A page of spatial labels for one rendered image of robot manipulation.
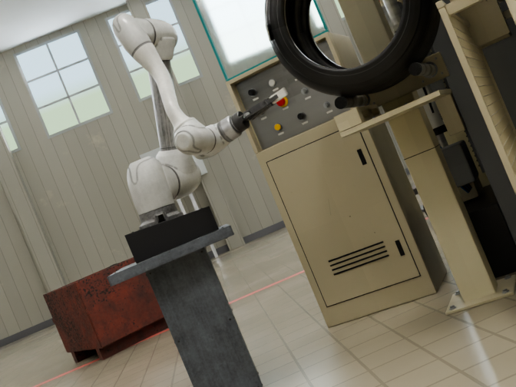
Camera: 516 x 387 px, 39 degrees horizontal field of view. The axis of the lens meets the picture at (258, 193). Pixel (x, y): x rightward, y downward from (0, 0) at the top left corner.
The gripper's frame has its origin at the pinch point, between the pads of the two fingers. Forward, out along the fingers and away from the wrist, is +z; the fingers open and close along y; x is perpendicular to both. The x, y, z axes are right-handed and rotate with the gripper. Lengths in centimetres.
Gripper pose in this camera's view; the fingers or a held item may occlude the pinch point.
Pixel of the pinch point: (279, 95)
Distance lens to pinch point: 274.7
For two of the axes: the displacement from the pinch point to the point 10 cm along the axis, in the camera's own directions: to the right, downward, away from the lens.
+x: 5.0, 8.6, -0.6
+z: 7.9, -4.8, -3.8
